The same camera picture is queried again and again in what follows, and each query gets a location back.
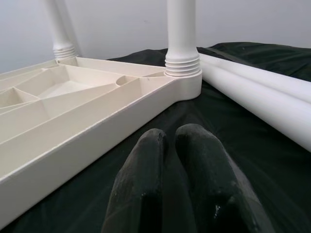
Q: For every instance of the white plastic children table top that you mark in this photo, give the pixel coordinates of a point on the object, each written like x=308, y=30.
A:
x=73, y=116

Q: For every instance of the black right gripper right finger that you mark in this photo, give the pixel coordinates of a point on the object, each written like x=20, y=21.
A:
x=209, y=174

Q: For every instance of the white plastic table leg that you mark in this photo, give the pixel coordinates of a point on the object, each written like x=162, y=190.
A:
x=267, y=77
x=181, y=24
x=255, y=104
x=57, y=24

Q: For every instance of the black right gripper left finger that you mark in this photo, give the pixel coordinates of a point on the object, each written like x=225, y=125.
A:
x=141, y=174

